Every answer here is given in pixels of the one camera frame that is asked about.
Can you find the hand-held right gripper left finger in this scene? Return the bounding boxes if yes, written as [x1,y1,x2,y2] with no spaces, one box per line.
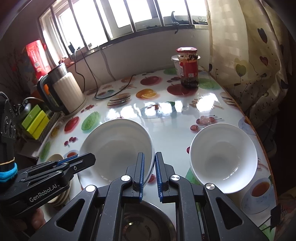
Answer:
[30,152,146,241]

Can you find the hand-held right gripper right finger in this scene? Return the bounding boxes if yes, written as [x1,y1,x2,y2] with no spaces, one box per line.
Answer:
[154,152,270,241]

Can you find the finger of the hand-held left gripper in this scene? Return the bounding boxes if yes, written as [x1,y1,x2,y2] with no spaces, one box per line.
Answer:
[18,152,97,184]
[18,155,79,176]

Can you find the cream plate with brown patch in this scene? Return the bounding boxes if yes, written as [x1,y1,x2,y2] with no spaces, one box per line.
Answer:
[52,192,70,205]
[47,154,70,202]

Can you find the large white blue-banded bowl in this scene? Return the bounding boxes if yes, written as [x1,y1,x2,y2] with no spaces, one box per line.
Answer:
[79,119,155,186]

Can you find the stainless steel bowl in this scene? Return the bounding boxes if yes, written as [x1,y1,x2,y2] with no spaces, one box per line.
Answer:
[97,200,177,241]

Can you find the small white blue-banded bowl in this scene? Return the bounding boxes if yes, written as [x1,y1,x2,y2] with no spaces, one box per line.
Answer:
[189,123,258,194]

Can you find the person's left hand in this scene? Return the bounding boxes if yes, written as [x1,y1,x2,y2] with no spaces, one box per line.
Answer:
[28,207,48,235]

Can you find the grey zigzag striped box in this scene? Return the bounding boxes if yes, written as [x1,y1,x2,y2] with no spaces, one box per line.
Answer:
[37,111,64,142]

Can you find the yellow-green box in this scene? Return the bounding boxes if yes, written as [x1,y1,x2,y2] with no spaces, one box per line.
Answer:
[26,110,50,139]

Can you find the flat green box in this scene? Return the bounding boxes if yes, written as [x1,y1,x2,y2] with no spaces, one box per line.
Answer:
[22,104,41,130]

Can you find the grey oval device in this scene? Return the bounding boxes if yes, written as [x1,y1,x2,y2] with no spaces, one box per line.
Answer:
[16,97,33,115]

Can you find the white electric kettle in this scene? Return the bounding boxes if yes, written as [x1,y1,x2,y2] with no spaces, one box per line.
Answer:
[37,64,86,116]

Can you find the red printed packet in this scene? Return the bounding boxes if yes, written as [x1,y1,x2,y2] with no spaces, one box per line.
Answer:
[26,40,51,80]

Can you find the red-labelled glass jar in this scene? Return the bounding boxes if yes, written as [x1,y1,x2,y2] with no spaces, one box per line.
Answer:
[176,47,200,88]

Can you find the white paper cup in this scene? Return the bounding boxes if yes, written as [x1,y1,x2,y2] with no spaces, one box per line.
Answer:
[171,54,202,76]

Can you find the black binder clip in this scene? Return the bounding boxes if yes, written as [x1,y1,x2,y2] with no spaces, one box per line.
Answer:
[259,203,282,230]

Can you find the window with metal bars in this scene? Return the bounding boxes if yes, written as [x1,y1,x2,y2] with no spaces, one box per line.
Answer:
[38,0,208,58]

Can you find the heart print curtain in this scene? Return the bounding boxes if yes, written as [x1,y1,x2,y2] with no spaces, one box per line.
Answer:
[206,0,296,144]

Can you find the black sill hook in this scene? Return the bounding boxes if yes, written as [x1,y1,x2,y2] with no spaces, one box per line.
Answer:
[171,11,193,33]

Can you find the black power cable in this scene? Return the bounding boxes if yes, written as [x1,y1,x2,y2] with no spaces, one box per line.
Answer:
[74,46,137,100]

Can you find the white wall cable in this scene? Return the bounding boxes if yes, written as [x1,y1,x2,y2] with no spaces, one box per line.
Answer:
[98,45,116,81]

